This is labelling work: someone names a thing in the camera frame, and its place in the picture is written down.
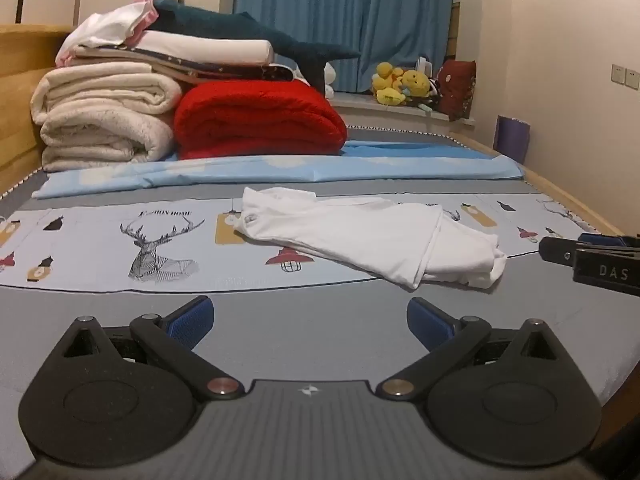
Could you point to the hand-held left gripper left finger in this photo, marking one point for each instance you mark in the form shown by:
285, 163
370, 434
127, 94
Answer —
197, 312

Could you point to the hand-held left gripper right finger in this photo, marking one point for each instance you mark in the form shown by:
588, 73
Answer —
425, 316

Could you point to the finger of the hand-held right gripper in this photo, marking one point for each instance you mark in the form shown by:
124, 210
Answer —
590, 239
555, 250

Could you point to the white long-sleeved shirt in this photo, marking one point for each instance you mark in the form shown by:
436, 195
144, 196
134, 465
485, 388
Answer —
350, 230

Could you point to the deer-printed bed sheet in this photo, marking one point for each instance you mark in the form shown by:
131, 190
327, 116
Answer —
100, 260

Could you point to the grey bed mattress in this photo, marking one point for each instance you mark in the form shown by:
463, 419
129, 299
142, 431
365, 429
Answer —
310, 310

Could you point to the purple box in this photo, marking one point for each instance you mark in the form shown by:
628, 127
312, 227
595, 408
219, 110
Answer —
512, 137

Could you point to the light blue cloud-printed sheet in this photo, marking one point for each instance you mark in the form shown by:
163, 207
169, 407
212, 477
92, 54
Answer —
200, 172

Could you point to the dark red cushion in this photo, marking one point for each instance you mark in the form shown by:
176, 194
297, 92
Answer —
457, 90

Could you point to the red folded blanket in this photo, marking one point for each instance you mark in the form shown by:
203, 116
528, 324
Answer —
260, 120

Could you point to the cream folded blanket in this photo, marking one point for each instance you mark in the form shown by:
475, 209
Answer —
100, 125

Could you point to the white window sill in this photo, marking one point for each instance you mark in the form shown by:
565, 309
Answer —
360, 105

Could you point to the white plush toy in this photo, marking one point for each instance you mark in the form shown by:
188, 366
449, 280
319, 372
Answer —
329, 80

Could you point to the white folded sheet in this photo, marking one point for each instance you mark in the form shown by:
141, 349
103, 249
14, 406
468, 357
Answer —
200, 47

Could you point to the dark teal shark plush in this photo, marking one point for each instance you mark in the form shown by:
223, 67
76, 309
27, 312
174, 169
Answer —
225, 22

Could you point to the white and pink garment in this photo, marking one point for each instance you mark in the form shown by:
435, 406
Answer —
110, 22

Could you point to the blue curtain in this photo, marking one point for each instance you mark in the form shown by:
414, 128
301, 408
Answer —
350, 0

